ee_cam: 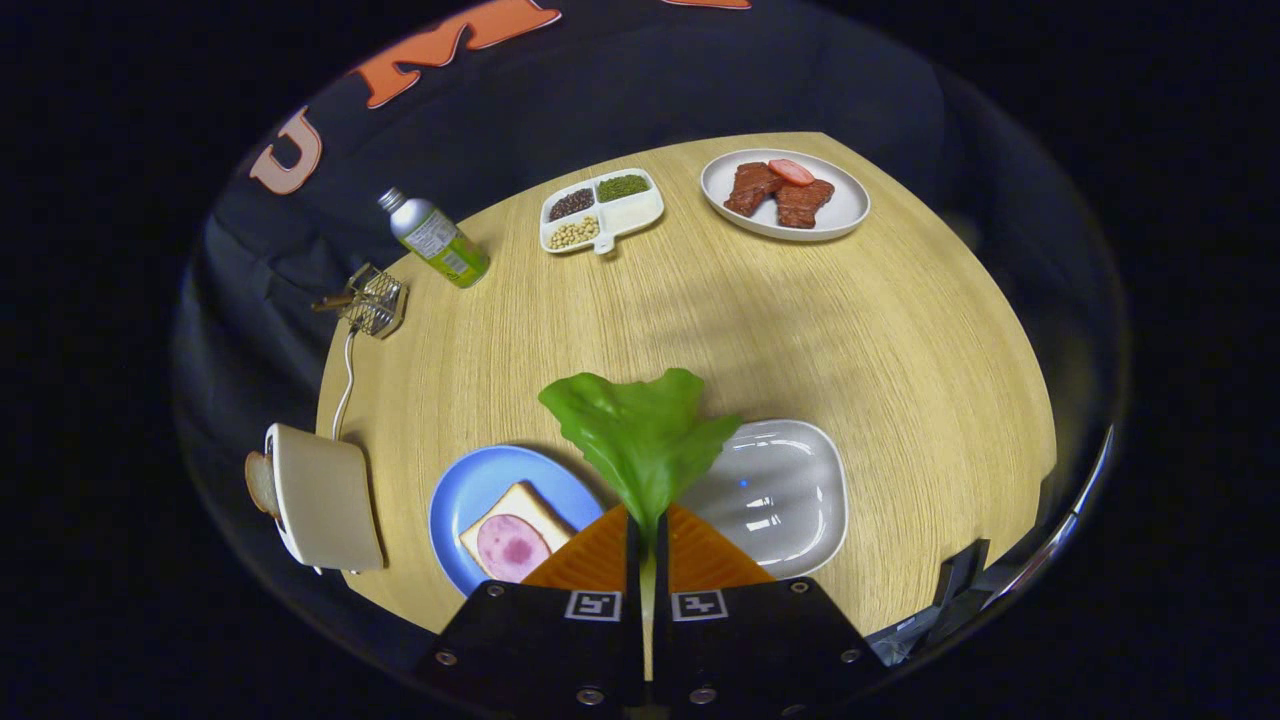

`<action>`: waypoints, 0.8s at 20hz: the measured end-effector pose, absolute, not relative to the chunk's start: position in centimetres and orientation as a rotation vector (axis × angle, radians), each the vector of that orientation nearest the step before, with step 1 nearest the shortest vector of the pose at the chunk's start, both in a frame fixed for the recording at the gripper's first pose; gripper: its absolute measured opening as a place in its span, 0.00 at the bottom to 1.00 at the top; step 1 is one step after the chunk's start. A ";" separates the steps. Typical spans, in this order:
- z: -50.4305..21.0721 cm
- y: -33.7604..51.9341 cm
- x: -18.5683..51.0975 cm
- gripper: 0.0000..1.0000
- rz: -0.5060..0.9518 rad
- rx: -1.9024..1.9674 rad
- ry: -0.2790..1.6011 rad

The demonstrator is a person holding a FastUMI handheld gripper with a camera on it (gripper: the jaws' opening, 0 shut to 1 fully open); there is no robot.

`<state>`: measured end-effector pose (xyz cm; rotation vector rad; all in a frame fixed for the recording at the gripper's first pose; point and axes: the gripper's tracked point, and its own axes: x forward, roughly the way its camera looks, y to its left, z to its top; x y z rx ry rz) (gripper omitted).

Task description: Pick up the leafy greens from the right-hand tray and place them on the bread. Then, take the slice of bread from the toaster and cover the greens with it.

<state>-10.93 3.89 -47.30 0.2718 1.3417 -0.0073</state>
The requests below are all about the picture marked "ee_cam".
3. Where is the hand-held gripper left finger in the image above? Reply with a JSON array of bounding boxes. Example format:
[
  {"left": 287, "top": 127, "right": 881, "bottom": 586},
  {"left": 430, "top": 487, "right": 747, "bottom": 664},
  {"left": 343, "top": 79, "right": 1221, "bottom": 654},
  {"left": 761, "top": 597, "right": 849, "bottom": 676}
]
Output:
[{"left": 415, "top": 503, "right": 646, "bottom": 716}]

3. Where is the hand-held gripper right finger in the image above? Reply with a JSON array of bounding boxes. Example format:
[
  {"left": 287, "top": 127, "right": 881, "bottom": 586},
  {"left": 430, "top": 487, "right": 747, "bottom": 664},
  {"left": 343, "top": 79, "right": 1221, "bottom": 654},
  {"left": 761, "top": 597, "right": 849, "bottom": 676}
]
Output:
[{"left": 655, "top": 503, "right": 891, "bottom": 716}]

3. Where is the green lettuce leaf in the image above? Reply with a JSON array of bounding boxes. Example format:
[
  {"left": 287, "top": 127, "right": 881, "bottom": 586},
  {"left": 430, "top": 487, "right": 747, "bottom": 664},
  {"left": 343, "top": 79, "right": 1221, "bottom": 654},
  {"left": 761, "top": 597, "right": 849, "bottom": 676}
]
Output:
[{"left": 538, "top": 368, "right": 743, "bottom": 681}]

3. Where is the toasted bread slice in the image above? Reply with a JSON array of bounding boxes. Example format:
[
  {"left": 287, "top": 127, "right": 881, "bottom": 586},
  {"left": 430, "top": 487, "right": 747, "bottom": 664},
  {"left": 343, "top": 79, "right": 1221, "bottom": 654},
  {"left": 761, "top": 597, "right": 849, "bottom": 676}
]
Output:
[{"left": 245, "top": 450, "right": 281, "bottom": 519}]

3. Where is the pink ham slice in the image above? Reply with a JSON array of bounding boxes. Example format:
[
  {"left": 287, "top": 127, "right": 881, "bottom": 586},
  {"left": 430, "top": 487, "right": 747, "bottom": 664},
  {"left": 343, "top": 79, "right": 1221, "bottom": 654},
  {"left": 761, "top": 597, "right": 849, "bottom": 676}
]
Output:
[{"left": 477, "top": 514, "right": 551, "bottom": 583}]

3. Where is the white bread slice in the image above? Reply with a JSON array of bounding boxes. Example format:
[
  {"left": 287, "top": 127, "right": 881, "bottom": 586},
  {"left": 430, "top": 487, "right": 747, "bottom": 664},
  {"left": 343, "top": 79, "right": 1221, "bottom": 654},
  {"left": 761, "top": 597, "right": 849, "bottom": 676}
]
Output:
[{"left": 459, "top": 481, "right": 575, "bottom": 584}]

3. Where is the grey rectangular plate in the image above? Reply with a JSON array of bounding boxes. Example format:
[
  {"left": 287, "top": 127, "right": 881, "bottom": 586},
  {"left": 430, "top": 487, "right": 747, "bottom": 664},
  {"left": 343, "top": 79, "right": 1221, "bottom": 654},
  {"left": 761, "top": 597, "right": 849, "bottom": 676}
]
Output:
[{"left": 680, "top": 419, "right": 849, "bottom": 580}]

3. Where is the blue round plate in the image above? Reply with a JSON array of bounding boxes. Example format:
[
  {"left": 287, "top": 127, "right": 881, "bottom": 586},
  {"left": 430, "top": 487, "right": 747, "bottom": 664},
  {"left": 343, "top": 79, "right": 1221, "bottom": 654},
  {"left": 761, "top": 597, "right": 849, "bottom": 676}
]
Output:
[{"left": 429, "top": 445, "right": 606, "bottom": 598}]

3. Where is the white toaster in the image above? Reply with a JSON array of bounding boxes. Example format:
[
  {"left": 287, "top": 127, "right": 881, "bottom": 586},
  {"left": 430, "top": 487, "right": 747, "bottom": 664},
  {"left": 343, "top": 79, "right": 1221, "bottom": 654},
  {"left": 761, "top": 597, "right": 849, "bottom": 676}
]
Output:
[{"left": 264, "top": 423, "right": 386, "bottom": 576}]

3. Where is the white divided dish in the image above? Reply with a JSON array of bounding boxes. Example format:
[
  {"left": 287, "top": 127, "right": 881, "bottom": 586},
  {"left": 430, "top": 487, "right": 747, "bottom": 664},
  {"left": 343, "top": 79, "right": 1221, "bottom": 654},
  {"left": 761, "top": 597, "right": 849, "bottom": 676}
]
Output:
[{"left": 540, "top": 168, "right": 666, "bottom": 256}]

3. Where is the green label metal bottle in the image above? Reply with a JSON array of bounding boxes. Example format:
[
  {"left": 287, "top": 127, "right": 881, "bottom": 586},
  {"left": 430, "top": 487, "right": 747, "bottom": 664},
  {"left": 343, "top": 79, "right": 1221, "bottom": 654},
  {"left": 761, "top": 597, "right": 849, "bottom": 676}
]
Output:
[{"left": 378, "top": 187, "right": 491, "bottom": 289}]

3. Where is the brown meat slice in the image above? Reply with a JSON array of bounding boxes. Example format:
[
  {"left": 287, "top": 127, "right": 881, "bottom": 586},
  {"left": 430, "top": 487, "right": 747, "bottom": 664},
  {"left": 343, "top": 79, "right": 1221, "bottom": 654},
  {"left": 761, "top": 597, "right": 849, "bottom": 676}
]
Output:
[
  {"left": 775, "top": 179, "right": 835, "bottom": 229},
  {"left": 724, "top": 162, "right": 786, "bottom": 218}
]

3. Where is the white oval meat plate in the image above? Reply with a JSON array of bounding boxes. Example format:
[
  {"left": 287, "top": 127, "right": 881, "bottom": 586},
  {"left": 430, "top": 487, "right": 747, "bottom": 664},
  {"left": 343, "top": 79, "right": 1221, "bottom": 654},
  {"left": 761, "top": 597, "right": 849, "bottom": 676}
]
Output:
[{"left": 700, "top": 149, "right": 871, "bottom": 242}]

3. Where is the white toaster cable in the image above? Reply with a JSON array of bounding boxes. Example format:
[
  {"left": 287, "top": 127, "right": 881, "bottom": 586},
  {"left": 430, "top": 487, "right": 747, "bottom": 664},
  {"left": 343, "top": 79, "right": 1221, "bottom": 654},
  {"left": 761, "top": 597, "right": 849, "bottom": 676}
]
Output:
[{"left": 332, "top": 325, "right": 359, "bottom": 441}]

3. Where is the metal wire basket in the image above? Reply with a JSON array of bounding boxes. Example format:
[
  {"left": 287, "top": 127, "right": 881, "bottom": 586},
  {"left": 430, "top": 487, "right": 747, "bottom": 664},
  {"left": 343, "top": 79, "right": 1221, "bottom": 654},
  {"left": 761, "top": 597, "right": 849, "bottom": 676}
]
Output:
[{"left": 338, "top": 263, "right": 408, "bottom": 339}]

